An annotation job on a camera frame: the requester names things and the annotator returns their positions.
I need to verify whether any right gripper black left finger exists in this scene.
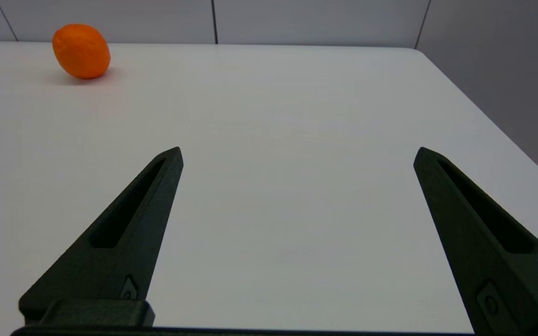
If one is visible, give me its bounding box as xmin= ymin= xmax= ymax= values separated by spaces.
xmin=19 ymin=147 xmax=184 ymax=327

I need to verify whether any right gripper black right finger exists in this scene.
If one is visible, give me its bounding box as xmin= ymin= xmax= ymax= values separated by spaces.
xmin=413 ymin=147 xmax=538 ymax=336

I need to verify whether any orange fruit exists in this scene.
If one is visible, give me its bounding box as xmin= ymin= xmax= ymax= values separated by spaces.
xmin=52 ymin=23 xmax=111 ymax=80

